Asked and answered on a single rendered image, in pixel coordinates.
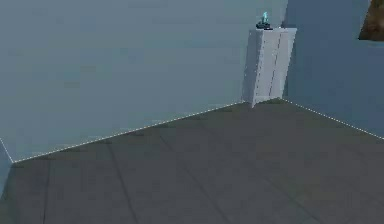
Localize white tall cupboard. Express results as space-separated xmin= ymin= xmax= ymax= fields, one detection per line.
xmin=242 ymin=27 xmax=298 ymax=109

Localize teal statuette on black base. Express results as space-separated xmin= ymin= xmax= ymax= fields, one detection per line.
xmin=255 ymin=11 xmax=274 ymax=31

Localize brown framed wall picture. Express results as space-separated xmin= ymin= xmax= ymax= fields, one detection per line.
xmin=358 ymin=0 xmax=384 ymax=42

